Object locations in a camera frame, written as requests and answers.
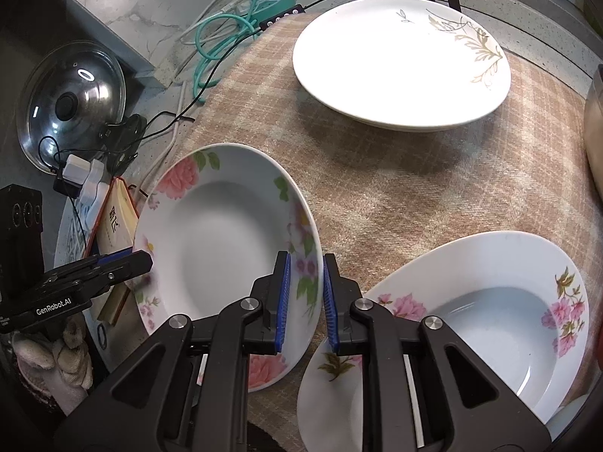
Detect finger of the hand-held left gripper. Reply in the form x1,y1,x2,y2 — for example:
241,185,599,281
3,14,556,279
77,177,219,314
44,249,138,288
70,250,155,299

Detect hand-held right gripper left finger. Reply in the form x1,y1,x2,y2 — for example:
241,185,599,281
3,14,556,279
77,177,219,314
54,250,293,452

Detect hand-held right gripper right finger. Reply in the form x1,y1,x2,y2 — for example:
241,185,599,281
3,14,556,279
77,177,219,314
322,253,552,452

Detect pink floral deep plate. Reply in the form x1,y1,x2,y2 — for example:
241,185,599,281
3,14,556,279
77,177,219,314
132,142,324,393
363,231,591,427

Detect person's left hand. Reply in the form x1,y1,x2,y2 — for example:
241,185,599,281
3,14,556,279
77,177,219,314
13,318,96,412

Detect tan cover book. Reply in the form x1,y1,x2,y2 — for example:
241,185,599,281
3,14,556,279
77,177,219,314
86,176,141,327

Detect white plate brown leaf print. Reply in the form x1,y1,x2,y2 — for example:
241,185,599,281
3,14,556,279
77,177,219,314
296,336,378,452

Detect black clamp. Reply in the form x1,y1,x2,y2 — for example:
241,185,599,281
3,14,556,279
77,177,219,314
98,114,148,176

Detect beige checked cloth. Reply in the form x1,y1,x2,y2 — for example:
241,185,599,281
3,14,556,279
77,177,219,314
181,7,603,452

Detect steel pot lid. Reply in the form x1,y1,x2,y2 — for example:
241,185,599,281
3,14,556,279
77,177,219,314
16,40,127,173

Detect large white plate gold leaves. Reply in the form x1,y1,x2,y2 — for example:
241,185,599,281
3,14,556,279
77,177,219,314
292,0,513,133

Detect black multi-port hub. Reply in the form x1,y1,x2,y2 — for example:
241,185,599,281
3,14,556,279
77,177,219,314
258,4,308,30

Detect teal spoked round device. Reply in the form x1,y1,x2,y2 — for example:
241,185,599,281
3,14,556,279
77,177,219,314
251,0,296,18

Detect teal cable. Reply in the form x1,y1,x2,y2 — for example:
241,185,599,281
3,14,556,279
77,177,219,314
193,0,271,105

